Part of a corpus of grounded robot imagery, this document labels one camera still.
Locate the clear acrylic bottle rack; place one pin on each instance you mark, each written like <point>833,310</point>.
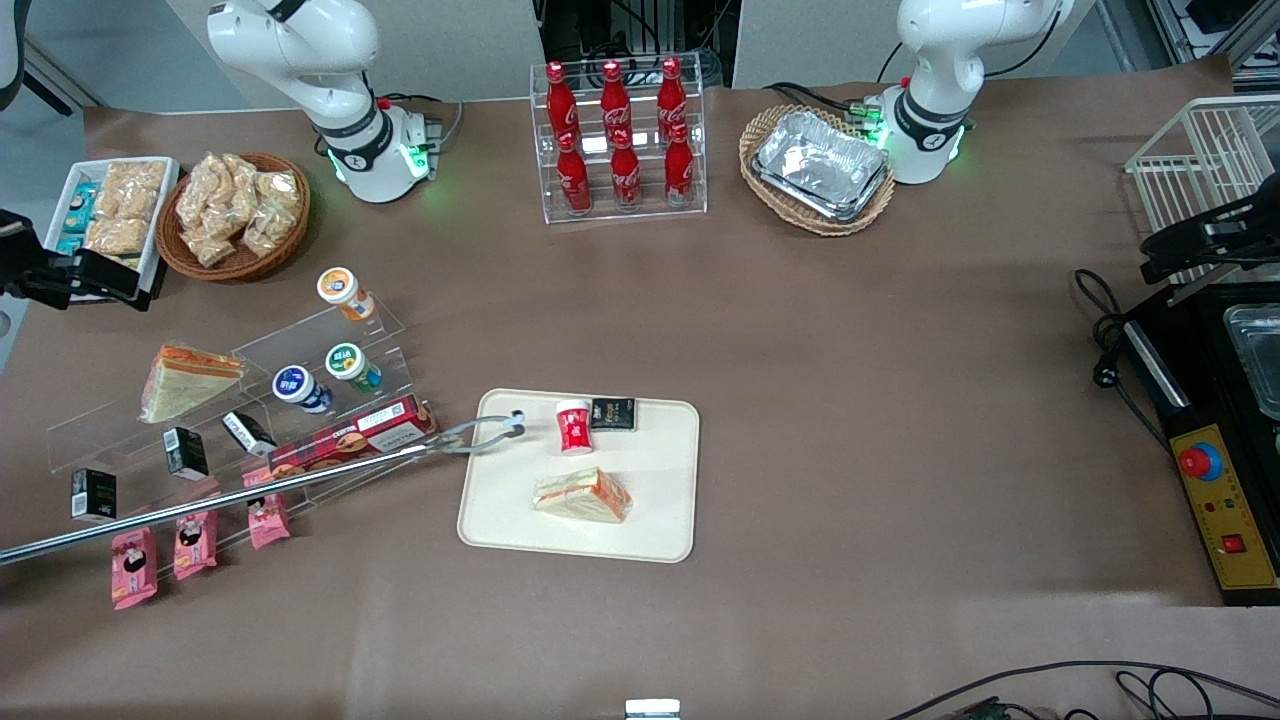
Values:
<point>600,215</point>

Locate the silver reach grabber tool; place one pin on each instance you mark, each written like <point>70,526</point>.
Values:
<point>200,506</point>

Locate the white rectangular snack tray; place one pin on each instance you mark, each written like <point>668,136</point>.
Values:
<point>172,178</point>

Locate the small black snack box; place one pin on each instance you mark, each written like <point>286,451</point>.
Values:
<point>245,432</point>
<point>93,495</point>
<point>185,452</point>
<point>615,414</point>

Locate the red lid yogurt cup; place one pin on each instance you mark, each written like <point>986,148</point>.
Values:
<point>574,430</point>

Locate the oval wicker basket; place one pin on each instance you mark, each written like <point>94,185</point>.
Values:
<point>800,222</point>

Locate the pink snack packet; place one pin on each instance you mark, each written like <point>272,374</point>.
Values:
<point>268,525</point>
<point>195,550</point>
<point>133,575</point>

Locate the red tartan shortbread box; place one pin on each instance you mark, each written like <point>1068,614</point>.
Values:
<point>350,435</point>

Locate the aluminium frame shelf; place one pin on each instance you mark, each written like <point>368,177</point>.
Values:
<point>1200,30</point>

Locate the aluminium foil tray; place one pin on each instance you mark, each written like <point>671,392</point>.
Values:
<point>820,155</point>
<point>850,208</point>

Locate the orange gum bottle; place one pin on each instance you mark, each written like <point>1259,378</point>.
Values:
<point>338,286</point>

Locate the green gum bottle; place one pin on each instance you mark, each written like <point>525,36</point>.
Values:
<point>345,360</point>

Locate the triangle sandwich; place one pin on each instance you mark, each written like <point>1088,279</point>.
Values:
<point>585,497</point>
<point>185,385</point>

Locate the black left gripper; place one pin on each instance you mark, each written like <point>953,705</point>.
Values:
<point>1232,231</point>

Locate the steel food container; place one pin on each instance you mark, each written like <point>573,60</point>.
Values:
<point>1260,360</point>

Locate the blue gum bottle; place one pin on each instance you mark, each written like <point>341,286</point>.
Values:
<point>291,383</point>

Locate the red cola bottle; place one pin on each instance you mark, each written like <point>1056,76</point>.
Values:
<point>574,180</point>
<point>626,178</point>
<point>679,172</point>
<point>614,100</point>
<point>560,100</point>
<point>671,98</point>

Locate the clear acrylic tiered stand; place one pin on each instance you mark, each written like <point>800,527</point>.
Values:
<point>385,322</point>

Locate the teal snack packet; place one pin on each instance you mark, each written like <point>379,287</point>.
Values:
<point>68,246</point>
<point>82,210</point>

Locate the round wicker basket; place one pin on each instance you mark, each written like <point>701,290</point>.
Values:
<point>235,272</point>

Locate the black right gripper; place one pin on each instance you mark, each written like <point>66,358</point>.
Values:
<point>22,266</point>

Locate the clear rice cracker packet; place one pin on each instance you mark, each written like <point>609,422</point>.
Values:
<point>118,235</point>
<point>200,190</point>
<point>208,245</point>
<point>235,195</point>
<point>278,190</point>
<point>265,232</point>
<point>132,188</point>

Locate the beige plastic serving tray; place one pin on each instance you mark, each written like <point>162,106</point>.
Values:
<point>500,520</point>

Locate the black tray sealing machine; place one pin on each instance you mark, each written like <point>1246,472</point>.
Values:
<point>1200,400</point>

